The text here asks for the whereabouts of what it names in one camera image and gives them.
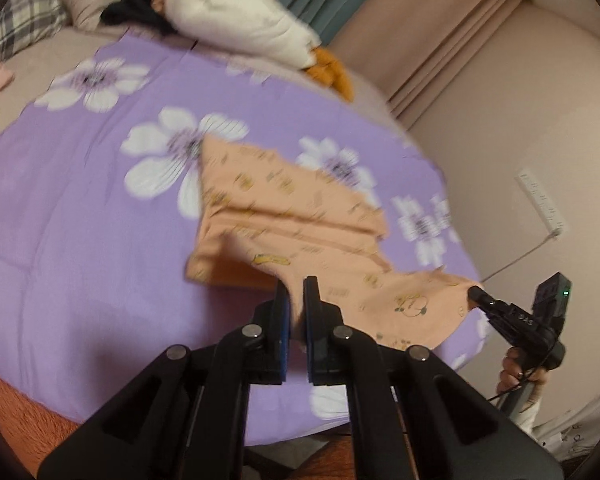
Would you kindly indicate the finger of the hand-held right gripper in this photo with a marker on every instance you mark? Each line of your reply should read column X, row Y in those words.
column 482, row 297

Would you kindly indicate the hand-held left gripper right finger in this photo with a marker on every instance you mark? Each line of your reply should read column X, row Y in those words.
column 310, row 346

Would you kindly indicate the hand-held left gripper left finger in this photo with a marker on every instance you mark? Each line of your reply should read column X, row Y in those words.
column 282, row 340

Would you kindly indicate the orange bear-print baby top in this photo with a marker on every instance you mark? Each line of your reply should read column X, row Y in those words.
column 290, row 220

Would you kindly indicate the person's right forearm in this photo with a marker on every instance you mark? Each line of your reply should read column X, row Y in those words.
column 527, row 407

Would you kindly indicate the person's right hand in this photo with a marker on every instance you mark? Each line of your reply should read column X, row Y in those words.
column 512, row 370

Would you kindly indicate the white printed cloth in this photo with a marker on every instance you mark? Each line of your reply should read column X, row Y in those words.
column 575, row 430

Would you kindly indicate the purple floral bed sheet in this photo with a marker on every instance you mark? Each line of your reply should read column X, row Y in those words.
column 80, row 240

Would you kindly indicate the pink curtain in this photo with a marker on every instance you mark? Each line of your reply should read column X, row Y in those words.
column 430, row 35

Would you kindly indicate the white goose plush toy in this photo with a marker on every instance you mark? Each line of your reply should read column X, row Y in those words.
column 240, row 20

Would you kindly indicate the grey bed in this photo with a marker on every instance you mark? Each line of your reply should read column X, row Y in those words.
column 25, row 90

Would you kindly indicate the dark navy cloth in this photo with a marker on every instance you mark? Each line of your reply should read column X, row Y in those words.
column 135, row 7

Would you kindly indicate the plaid pillow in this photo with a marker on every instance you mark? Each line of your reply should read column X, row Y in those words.
column 27, row 20

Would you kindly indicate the white wall socket strip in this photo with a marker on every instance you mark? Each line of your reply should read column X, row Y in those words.
column 542, row 202

